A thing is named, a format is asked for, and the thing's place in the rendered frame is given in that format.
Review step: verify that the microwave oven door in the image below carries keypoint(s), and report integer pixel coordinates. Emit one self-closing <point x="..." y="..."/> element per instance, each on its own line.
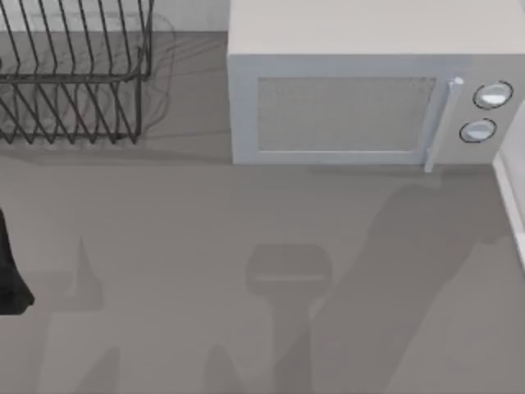
<point x="344" y="115"/>

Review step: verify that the large white microwave knob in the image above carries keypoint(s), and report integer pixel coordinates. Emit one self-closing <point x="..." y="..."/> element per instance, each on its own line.
<point x="492" y="94"/>

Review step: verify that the pale microwave oven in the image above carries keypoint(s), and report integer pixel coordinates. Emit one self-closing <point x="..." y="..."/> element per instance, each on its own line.
<point x="369" y="28"/>

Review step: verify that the small white microwave knob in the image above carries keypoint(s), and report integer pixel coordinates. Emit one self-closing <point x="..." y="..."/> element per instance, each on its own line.
<point x="477" y="130"/>

